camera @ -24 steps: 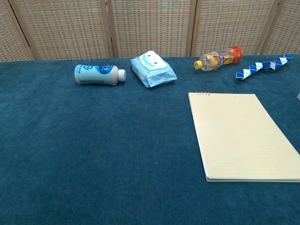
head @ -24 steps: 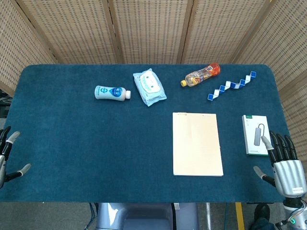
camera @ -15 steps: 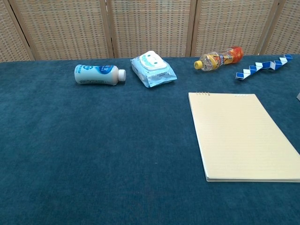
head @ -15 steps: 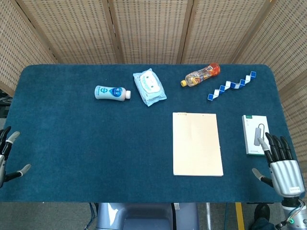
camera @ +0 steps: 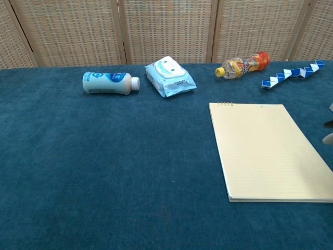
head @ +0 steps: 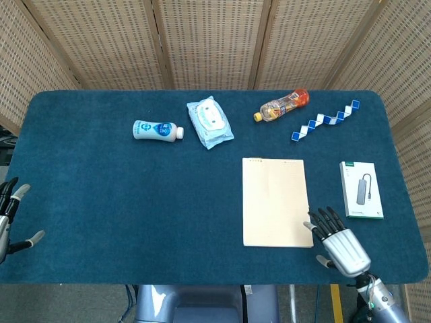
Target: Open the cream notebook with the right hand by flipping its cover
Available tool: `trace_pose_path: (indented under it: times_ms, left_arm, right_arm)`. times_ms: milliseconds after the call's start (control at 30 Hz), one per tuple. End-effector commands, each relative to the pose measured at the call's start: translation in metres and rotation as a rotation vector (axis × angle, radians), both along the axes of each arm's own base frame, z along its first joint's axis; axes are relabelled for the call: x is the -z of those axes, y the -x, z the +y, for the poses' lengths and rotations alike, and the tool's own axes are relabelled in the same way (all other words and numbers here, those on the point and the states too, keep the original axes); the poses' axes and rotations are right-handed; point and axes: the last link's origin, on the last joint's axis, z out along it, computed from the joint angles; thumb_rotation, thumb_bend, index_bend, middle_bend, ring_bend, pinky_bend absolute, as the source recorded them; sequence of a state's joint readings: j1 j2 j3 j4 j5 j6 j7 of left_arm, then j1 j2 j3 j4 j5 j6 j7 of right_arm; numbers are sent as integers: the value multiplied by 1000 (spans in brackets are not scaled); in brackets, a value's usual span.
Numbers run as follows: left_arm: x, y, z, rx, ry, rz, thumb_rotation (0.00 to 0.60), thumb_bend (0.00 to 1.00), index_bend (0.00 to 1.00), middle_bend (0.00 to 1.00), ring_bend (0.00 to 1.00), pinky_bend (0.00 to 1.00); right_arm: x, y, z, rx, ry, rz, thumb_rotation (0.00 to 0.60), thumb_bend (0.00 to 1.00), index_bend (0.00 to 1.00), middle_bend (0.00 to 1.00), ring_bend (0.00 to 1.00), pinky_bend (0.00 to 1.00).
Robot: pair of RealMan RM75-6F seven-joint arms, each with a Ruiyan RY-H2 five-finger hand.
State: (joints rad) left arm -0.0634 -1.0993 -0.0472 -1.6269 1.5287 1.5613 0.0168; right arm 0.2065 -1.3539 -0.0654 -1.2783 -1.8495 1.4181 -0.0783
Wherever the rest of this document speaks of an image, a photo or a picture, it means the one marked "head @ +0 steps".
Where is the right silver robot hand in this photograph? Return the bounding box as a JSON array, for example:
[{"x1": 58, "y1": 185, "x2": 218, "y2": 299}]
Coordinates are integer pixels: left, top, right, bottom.
[{"x1": 302, "y1": 206, "x2": 372, "y2": 279}]

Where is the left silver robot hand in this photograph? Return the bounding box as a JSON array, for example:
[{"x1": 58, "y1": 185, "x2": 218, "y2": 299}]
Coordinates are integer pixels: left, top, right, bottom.
[{"x1": 0, "y1": 177, "x2": 46, "y2": 264}]

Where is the tan spiral notebook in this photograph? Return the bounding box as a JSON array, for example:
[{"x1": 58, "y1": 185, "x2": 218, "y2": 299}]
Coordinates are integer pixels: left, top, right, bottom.
[{"x1": 242, "y1": 157, "x2": 314, "y2": 248}]

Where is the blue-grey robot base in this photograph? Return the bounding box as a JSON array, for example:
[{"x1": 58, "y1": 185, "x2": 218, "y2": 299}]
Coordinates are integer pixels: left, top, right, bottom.
[{"x1": 133, "y1": 284, "x2": 281, "y2": 323}]

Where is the white USB hub box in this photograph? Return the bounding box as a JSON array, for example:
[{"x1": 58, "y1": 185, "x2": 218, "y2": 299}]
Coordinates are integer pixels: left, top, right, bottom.
[{"x1": 339, "y1": 161, "x2": 385, "y2": 220}]

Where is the dark blue table mat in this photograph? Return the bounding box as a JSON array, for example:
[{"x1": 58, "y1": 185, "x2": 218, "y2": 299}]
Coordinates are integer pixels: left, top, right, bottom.
[{"x1": 0, "y1": 89, "x2": 430, "y2": 286}]

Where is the blue white snake puzzle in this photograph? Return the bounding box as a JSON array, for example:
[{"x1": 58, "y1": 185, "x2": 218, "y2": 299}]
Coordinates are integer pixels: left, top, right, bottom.
[{"x1": 291, "y1": 99, "x2": 361, "y2": 141}]

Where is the orange tea drink bottle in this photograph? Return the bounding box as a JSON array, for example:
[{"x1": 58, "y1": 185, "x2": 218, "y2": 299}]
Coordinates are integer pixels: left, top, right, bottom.
[{"x1": 253, "y1": 88, "x2": 310, "y2": 122}]

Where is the white blue milk bottle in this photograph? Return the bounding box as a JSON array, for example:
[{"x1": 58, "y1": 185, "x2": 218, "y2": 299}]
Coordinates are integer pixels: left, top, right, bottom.
[{"x1": 132, "y1": 120, "x2": 185, "y2": 142}]

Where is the light blue wet wipes pack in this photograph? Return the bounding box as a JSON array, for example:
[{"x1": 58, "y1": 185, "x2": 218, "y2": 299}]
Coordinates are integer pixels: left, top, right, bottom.
[{"x1": 187, "y1": 96, "x2": 235, "y2": 150}]

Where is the woven bamboo folding screen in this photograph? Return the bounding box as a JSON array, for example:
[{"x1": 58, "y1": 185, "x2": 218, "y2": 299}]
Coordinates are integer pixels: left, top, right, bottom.
[{"x1": 0, "y1": 0, "x2": 431, "y2": 306}]

